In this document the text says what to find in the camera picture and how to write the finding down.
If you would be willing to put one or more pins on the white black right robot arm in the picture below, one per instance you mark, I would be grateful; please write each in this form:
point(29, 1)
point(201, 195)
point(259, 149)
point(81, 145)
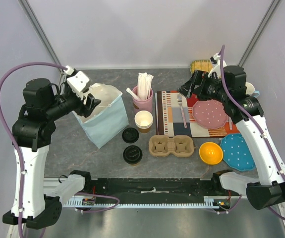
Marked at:
point(248, 116)

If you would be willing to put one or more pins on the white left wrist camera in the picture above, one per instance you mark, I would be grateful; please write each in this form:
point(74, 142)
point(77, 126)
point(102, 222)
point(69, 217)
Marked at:
point(78, 81)

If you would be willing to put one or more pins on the orange plastic bowl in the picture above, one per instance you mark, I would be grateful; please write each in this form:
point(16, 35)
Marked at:
point(211, 153)

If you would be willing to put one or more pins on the light blue mug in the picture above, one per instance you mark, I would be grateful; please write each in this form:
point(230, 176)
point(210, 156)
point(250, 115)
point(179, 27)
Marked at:
point(250, 90)

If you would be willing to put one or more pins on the white wrapped straws bundle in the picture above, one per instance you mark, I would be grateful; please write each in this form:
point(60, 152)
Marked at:
point(144, 85)

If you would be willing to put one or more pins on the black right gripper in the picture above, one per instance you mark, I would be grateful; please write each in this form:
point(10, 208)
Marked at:
point(197, 83)

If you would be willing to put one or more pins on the light blue paper bag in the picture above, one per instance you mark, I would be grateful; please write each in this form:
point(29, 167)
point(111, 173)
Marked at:
point(108, 118)

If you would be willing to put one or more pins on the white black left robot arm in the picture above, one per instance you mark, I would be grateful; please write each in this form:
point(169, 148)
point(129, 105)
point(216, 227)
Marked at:
point(32, 132)

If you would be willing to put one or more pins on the blue polka dot plate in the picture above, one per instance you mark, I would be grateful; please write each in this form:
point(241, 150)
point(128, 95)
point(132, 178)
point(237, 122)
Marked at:
point(236, 153)

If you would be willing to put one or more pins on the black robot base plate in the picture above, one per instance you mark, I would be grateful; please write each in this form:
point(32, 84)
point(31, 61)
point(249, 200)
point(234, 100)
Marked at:
point(156, 189)

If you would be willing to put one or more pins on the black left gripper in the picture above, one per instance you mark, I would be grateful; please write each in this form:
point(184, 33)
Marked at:
point(86, 109)

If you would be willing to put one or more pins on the colourful patchwork placemat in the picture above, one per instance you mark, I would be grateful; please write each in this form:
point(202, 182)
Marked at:
point(169, 120)

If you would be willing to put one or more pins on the pink polka dot plate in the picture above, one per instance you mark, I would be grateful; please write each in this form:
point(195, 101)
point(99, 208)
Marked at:
point(209, 114)

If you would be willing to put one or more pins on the brown cardboard cup carrier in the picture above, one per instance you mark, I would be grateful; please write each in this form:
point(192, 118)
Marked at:
point(180, 146)

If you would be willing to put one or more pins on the pink handled knife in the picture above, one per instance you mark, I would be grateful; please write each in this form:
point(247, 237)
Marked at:
point(230, 123)

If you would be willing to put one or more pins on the slotted grey cable duct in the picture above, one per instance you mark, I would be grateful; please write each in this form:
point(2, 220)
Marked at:
point(82, 202)

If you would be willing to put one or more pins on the pink handled fork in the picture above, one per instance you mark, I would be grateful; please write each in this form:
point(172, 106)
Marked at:
point(179, 101)

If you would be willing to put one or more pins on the yellow woven bamboo tray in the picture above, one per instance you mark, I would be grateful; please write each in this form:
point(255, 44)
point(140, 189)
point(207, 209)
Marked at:
point(202, 65)

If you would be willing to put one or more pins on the brown paper cup stack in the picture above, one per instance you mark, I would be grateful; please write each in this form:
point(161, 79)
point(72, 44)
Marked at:
point(144, 121)

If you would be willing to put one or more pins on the black cup lid stack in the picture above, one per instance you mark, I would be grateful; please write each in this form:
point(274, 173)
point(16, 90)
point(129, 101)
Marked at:
point(130, 135)

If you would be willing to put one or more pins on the pink tin straw holder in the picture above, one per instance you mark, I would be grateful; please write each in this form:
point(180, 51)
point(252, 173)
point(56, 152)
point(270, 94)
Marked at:
point(144, 105)

